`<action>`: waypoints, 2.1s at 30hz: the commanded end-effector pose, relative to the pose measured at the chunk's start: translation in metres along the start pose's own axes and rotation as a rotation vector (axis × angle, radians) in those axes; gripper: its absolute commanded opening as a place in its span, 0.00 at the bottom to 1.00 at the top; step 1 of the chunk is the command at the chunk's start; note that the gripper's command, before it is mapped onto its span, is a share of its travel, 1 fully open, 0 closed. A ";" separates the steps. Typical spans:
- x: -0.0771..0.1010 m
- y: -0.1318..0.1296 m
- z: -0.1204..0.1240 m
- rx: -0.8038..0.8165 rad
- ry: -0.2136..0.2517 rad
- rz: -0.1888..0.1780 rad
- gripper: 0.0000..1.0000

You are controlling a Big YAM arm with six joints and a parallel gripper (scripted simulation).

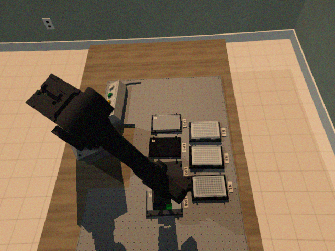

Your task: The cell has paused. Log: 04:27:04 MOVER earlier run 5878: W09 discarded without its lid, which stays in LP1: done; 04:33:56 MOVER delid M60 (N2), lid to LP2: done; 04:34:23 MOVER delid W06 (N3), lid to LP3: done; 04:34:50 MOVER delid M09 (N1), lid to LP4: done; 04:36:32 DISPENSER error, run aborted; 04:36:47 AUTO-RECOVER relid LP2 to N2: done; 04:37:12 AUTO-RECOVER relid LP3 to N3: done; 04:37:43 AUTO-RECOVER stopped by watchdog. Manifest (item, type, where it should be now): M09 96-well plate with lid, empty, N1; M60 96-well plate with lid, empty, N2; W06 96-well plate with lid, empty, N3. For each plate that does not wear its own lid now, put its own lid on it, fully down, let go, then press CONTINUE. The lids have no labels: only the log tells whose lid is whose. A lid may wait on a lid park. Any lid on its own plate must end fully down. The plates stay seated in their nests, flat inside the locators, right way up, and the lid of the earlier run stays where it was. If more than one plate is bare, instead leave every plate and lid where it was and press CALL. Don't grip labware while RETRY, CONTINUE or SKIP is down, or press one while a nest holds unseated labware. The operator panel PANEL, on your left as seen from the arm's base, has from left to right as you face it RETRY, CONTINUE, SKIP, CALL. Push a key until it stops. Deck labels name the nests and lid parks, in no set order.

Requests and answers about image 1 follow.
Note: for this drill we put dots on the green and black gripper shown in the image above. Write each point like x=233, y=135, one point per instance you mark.
x=160, y=203

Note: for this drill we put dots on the white plate lid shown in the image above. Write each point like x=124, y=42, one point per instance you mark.
x=206, y=155

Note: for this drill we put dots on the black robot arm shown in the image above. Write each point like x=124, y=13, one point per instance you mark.
x=82, y=121

